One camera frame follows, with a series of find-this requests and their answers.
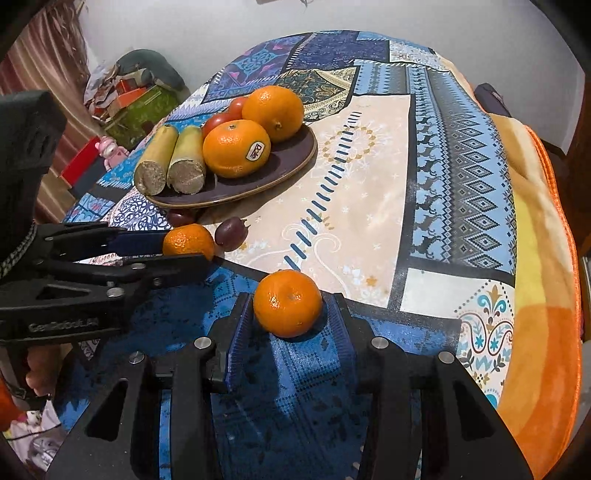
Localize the large plain orange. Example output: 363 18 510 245
241 85 305 143

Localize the pink toy figure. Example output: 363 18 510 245
94 136 130 170

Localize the orange yellow fleece blanket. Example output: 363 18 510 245
434 51 581 474

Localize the sugarcane piece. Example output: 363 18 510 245
167 126 208 195
133 125 180 195

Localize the small tangerine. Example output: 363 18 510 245
162 223 216 262
252 270 323 339

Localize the red tomato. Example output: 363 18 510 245
202 112 239 139
228 96 253 121

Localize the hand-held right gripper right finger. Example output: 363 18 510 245
323 292 535 480

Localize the dark purple passion fruit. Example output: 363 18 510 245
166 209 197 228
214 217 250 253

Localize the striped brown curtain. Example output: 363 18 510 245
0 0 92 224

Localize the red box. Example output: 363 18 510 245
60 140 110 189

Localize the blue patchwork blanket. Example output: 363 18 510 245
60 30 518 480

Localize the grey bolster pillow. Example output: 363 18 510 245
115 48 186 92

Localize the large orange with sticker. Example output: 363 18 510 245
202 119 272 180

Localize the dark metal plate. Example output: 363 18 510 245
145 122 318 211

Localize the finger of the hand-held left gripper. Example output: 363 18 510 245
36 220 170 262
27 252 216 306

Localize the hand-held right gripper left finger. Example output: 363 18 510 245
46 292 256 480

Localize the person's left hand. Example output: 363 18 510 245
25 344 71 398

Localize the grey bag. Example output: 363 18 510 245
475 83 512 117

